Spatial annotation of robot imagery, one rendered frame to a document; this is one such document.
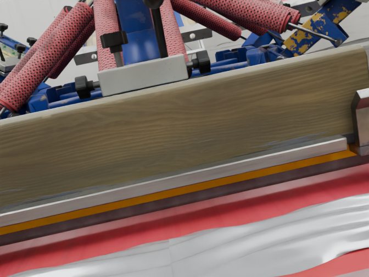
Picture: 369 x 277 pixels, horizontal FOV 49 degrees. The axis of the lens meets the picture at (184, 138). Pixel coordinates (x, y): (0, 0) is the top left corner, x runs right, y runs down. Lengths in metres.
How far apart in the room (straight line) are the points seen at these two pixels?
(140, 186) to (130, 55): 0.81
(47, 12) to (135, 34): 3.50
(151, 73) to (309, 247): 0.39
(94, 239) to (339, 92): 0.22
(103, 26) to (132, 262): 0.67
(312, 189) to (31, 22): 4.36
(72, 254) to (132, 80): 0.32
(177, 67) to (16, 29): 4.11
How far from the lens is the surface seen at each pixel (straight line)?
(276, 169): 0.35
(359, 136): 0.34
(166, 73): 0.58
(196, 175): 0.31
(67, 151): 0.32
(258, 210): 0.32
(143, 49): 1.09
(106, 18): 0.91
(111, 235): 0.34
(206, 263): 0.26
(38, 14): 4.59
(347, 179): 0.36
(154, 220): 0.34
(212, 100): 0.31
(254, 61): 0.95
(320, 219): 0.28
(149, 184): 0.31
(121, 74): 0.58
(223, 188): 0.34
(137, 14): 1.12
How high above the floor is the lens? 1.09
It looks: 12 degrees down
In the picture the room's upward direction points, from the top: 12 degrees counter-clockwise
